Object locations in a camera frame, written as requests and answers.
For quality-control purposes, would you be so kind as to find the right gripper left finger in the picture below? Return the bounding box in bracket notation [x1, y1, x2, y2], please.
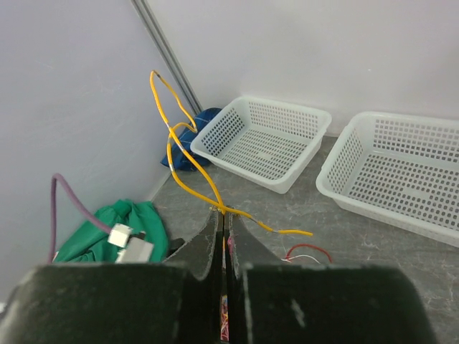
[165, 207, 221, 343]

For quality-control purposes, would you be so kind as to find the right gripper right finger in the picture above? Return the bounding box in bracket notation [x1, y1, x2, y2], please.
[226, 213, 283, 343]

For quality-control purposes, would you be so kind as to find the multicoloured wire pile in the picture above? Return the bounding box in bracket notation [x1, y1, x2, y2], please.
[218, 243, 333, 341]

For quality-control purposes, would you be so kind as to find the yellow wire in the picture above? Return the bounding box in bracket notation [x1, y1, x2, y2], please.
[149, 70, 313, 238]

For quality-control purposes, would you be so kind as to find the blue plaid cloth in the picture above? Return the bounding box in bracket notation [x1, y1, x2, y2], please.
[171, 107, 222, 171]

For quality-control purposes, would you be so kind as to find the left white plastic basket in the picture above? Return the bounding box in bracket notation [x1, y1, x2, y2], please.
[191, 96, 332, 194]

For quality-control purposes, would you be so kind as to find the white plastic basket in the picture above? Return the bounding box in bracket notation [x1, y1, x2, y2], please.
[191, 96, 332, 194]
[316, 112, 458, 247]

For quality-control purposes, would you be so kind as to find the green garment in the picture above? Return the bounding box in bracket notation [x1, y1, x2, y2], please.
[54, 200, 169, 262]

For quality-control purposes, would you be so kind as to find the middle white plastic basket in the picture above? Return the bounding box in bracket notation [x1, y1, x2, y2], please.
[316, 112, 458, 247]

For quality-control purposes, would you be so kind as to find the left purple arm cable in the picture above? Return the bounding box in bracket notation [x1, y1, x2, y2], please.
[47, 173, 113, 264]

